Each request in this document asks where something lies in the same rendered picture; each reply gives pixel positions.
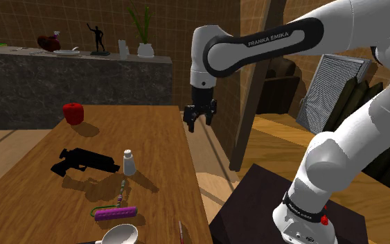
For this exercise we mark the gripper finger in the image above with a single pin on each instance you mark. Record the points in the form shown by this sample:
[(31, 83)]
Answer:
[(211, 115), (190, 115)]

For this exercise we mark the dark armchair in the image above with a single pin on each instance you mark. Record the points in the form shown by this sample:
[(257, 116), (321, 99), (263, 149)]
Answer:
[(277, 91)]

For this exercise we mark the white salt shaker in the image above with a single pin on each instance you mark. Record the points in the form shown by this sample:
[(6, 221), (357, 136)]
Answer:
[(129, 165)]

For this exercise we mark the brown wooden beam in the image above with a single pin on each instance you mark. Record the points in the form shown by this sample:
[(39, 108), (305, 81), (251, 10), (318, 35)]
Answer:
[(248, 111)]

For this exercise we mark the black toy gun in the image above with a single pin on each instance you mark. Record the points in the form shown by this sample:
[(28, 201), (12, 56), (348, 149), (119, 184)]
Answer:
[(86, 160)]

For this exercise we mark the dark robot stand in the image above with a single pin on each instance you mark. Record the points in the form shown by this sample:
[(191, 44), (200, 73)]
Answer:
[(248, 206)]

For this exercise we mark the red pencil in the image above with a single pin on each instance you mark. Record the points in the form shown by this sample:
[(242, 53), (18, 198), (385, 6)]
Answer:
[(181, 233)]

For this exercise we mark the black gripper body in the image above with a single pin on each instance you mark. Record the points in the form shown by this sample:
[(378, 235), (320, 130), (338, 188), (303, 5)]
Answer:
[(202, 97)]

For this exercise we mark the brown wooden table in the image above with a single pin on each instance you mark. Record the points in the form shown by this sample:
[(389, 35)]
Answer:
[(154, 142)]

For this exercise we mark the white spoon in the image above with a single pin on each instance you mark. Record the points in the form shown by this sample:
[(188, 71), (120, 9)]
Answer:
[(122, 235)]

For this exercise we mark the red apple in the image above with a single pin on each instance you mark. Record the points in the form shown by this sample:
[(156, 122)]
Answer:
[(73, 113)]

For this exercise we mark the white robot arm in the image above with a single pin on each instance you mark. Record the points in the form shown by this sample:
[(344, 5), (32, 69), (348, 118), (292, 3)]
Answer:
[(346, 138)]

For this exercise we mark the grey metal mesh panel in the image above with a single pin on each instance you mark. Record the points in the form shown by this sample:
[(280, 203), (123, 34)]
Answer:
[(329, 91)]

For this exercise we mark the dark stone counter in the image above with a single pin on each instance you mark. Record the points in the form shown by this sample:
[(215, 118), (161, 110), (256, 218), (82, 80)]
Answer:
[(80, 84)]

